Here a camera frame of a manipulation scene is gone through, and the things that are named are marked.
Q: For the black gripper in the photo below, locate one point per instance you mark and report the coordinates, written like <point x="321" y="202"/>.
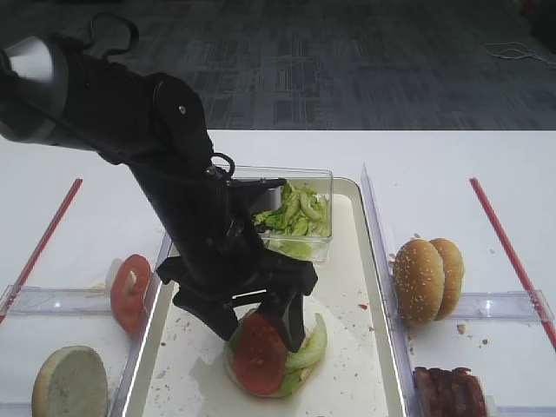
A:
<point x="208" y="279"/>

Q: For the lettuce on bun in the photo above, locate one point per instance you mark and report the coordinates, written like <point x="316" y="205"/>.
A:
<point x="304" y="347"/>

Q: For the green lettuce in container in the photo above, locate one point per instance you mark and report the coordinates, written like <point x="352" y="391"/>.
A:
<point x="302" y="212"/>

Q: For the remaining tomato slice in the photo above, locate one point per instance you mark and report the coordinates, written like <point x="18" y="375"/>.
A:
<point x="128" y="291"/>

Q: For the stack of meat patties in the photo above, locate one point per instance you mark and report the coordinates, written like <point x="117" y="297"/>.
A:
<point x="449" y="393"/>

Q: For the bun bottom on tray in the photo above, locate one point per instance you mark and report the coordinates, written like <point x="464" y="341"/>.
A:
<point x="256" y="382"/>

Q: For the cream metal tray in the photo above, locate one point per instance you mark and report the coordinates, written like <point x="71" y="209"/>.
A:
<point x="181" y="371"/>

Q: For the clear plastic salad container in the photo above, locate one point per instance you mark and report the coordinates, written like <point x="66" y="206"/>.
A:
<point x="304" y="248"/>

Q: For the clear right long divider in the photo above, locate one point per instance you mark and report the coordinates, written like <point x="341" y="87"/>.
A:
<point x="396" y="333"/>

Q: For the left sesame bun top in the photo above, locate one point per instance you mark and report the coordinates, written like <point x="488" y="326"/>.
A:
<point x="418" y="282"/>

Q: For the sesame bun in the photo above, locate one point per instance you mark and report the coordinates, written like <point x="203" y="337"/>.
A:
<point x="418" y="282"/>
<point x="454" y="270"/>

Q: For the upright bun bottom half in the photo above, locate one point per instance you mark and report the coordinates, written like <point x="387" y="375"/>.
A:
<point x="71" y="382"/>

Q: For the right sesame bun top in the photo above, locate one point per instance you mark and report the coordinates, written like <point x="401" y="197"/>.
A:
<point x="454" y="270"/>

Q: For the left red strip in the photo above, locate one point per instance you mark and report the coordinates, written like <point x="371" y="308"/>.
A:
<point x="39" y="248"/>

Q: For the red strip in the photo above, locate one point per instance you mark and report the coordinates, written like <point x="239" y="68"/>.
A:
<point x="512" y="256"/>
<point x="39" y="248"/>

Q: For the white patty pusher block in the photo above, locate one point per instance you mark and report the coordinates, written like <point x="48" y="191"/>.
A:
<point x="491" y="410"/>

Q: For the right red strip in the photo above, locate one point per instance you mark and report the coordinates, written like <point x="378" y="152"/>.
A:
<point x="512" y="256"/>

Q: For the clear tomato pusher rail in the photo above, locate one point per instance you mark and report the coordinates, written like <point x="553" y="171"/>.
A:
<point x="28" y="300"/>

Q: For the clear patty pusher rail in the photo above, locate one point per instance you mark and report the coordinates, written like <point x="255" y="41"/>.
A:
<point x="525" y="411"/>

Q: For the clear bun pusher rail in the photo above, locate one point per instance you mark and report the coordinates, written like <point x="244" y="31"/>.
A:
<point x="528" y="306"/>

